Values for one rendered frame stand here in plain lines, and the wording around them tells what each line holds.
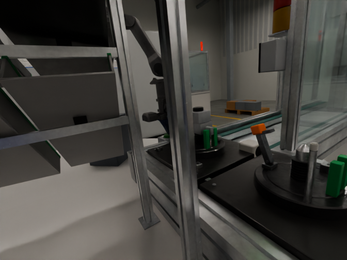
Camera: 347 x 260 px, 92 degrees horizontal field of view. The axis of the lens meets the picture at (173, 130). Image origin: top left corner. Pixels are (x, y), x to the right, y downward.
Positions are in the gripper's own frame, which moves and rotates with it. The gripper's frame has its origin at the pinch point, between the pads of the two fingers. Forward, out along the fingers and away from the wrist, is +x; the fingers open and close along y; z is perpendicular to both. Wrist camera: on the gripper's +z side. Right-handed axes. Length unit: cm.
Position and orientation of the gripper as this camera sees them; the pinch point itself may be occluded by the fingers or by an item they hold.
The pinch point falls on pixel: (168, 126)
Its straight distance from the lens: 67.6
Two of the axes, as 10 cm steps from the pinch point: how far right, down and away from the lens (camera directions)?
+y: 8.4, -2.2, 4.9
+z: 5.3, 1.6, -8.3
